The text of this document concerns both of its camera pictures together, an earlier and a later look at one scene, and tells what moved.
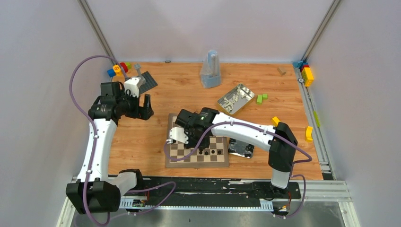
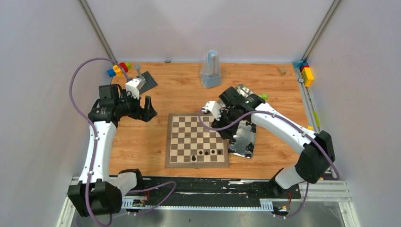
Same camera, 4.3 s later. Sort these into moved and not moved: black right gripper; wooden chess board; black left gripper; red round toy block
Moved: black right gripper
Not moved: wooden chess board; red round toy block; black left gripper
